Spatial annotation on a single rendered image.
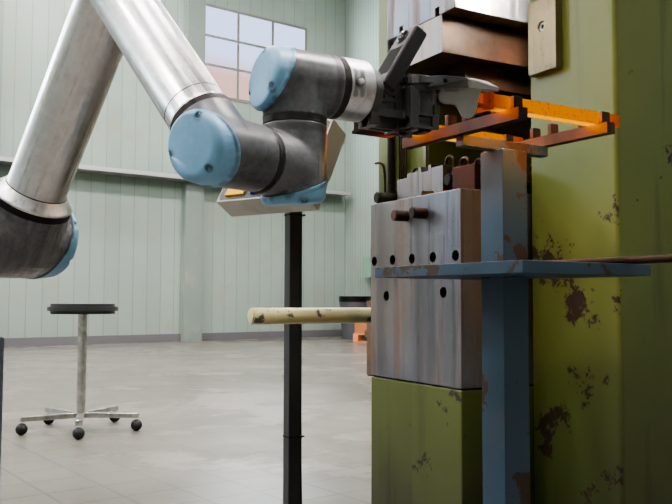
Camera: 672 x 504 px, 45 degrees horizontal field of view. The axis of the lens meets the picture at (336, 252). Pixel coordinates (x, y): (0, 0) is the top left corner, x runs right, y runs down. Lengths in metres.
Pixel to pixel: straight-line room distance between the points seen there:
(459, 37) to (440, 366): 0.81
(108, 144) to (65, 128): 10.96
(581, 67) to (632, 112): 0.15
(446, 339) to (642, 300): 0.43
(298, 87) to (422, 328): 0.96
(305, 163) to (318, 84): 0.11
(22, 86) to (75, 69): 10.74
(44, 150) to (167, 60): 0.51
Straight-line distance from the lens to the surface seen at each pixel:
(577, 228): 1.86
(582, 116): 1.51
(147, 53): 1.14
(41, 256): 1.65
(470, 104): 1.27
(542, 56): 1.97
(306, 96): 1.13
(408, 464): 2.04
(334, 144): 2.44
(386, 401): 2.10
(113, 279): 12.36
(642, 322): 1.83
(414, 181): 2.10
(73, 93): 1.54
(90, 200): 12.31
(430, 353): 1.93
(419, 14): 2.19
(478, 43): 2.15
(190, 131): 1.02
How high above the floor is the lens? 0.67
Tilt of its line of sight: 3 degrees up
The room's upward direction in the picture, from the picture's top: straight up
